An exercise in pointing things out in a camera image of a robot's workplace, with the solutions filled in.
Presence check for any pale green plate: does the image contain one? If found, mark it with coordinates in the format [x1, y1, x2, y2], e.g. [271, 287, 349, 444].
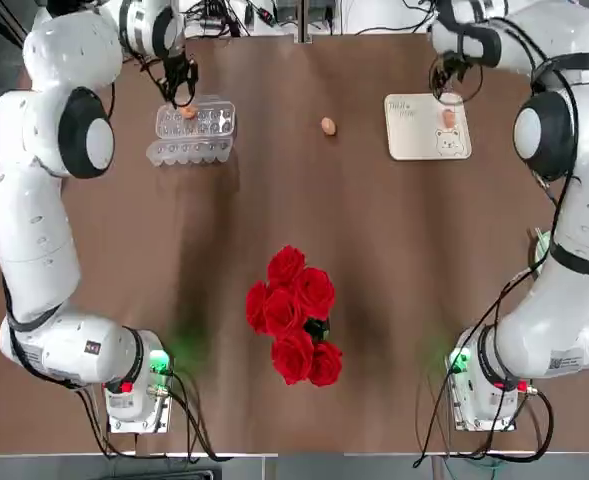
[533, 227, 556, 275]

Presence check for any aluminium post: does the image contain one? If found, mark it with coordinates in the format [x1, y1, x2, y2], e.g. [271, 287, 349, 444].
[297, 0, 312, 46]

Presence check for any cream-white tray with bear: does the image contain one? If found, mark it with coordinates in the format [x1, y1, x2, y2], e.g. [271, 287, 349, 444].
[383, 92, 474, 162]

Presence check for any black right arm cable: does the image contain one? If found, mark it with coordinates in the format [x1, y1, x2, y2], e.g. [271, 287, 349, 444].
[412, 49, 589, 469]

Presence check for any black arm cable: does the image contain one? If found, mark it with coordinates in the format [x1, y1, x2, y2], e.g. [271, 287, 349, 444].
[0, 279, 235, 462]
[412, 49, 589, 469]

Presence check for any red rose bouquet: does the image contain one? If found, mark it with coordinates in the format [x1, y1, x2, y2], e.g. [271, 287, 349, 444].
[245, 243, 344, 388]

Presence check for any clear plastic egg carton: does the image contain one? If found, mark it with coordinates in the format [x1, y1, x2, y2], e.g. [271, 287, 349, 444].
[145, 93, 239, 169]

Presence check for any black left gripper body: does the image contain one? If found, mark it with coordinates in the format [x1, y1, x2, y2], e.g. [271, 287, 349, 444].
[161, 51, 190, 80]

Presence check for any black vase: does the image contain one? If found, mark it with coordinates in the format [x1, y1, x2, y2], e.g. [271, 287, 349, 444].
[303, 319, 332, 344]

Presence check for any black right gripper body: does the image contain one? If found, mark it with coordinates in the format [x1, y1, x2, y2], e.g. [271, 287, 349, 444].
[435, 52, 469, 77]

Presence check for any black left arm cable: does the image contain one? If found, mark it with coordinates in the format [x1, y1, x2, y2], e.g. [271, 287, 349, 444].
[0, 279, 235, 462]

